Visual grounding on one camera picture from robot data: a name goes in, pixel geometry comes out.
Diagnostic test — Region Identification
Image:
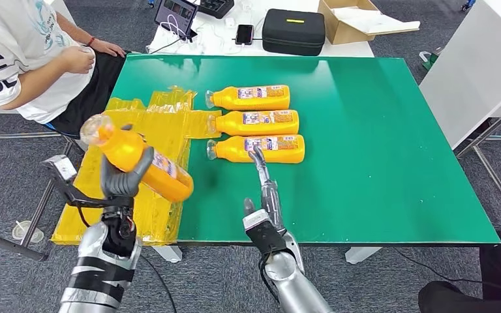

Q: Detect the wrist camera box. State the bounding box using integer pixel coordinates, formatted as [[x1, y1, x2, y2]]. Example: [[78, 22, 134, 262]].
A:
[[242, 209, 287, 256], [41, 155, 104, 209]]

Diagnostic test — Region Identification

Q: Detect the white sheet in box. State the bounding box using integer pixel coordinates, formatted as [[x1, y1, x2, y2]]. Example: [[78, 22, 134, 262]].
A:
[[332, 6, 421, 35]]

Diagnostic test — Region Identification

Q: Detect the metal table frame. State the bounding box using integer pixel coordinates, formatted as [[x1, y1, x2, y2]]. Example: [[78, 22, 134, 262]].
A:
[[453, 97, 501, 234]]

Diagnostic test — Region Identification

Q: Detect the clear plastic cup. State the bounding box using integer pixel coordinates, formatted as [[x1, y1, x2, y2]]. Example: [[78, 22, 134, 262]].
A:
[[11, 220, 44, 244]]

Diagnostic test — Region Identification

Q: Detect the white table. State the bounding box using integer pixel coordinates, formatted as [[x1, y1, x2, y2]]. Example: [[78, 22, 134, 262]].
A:
[[146, 0, 375, 58]]

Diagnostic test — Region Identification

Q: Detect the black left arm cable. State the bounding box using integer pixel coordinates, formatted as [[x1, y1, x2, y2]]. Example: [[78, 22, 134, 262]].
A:
[[140, 254, 178, 313]]

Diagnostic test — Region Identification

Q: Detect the green table board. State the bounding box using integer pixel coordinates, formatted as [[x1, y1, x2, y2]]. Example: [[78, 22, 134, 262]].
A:
[[111, 53, 501, 246]]

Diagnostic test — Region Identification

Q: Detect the orange detergent bottle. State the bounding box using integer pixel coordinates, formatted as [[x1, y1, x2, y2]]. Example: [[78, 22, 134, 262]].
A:
[[80, 113, 194, 204], [207, 110, 300, 138], [204, 84, 291, 111], [205, 134, 306, 164]]

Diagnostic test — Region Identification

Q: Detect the white charging cable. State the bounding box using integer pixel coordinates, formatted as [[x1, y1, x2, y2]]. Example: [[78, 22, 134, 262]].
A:
[[155, 15, 243, 55]]

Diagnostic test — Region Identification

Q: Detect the metal chair frame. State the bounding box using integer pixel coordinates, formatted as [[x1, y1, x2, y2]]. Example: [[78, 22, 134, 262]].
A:
[[0, 132, 76, 262]]

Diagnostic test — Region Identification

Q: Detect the black tablet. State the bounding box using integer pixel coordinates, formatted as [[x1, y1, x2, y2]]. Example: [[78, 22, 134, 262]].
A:
[[153, 0, 199, 41]]

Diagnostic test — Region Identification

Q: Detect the yellow taped cardboard mat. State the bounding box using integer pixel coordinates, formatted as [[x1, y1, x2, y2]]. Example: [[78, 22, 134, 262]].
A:
[[52, 85, 222, 247]]

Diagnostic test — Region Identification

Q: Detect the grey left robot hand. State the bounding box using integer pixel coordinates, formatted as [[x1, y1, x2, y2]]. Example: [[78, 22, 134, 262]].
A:
[[100, 124, 155, 200]]

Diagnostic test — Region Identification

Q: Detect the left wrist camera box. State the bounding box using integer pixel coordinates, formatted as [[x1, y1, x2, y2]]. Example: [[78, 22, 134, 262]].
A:
[[41, 155, 104, 209]]

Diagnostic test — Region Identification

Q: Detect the black smartphone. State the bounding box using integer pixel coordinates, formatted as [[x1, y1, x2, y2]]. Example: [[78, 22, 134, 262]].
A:
[[235, 23, 255, 46]]

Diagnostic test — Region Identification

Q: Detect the black tablet cable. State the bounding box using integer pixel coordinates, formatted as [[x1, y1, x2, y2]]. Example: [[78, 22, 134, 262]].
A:
[[149, 37, 187, 55]]

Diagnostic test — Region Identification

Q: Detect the brown cardboard box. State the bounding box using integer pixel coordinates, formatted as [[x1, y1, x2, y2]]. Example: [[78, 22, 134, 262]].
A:
[[318, 0, 421, 46]]

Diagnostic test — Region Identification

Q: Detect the green and white object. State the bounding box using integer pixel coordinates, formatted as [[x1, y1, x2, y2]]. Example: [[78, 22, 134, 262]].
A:
[[419, 47, 442, 72]]

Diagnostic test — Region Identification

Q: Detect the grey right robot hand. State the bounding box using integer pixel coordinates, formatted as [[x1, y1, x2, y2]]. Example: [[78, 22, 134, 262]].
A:
[[243, 144, 287, 236]]

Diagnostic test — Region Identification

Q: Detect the black zip case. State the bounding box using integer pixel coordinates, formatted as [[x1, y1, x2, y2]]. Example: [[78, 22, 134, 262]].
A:
[[262, 8, 327, 57]]

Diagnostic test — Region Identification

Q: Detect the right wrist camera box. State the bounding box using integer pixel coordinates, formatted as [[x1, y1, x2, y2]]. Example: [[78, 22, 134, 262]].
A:
[[242, 209, 287, 256]]

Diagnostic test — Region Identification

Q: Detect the white table foot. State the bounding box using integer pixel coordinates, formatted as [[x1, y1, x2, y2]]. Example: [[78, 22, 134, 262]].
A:
[[153, 245, 183, 264], [344, 246, 383, 265]]

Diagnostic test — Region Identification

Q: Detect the black controller device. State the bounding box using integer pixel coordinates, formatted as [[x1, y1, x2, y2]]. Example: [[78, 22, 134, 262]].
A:
[[198, 0, 235, 20]]

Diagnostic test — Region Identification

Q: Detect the black floor cable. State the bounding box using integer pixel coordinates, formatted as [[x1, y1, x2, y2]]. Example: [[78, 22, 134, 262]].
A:
[[391, 246, 485, 288]]

